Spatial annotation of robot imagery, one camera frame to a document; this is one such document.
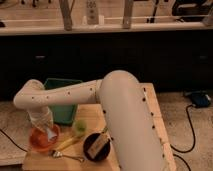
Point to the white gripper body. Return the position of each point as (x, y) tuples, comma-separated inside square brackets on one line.
[(41, 118)]

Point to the green plastic tray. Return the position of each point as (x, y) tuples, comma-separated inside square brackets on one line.
[(62, 115)]

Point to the wooden board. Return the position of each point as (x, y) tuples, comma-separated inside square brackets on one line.
[(93, 116)]

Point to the red bowl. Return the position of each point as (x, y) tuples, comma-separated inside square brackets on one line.
[(39, 141)]

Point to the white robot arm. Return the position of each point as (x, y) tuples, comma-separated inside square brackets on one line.
[(127, 115)]

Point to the metal fork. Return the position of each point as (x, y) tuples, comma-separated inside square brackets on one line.
[(58, 154)]

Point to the black plate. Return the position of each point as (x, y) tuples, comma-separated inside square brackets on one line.
[(100, 157)]

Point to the green cup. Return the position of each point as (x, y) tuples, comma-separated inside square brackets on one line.
[(79, 127)]

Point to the yellow banana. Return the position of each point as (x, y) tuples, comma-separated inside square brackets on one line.
[(68, 142)]

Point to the blue black foot pedal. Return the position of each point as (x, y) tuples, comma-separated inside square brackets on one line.
[(200, 99)]

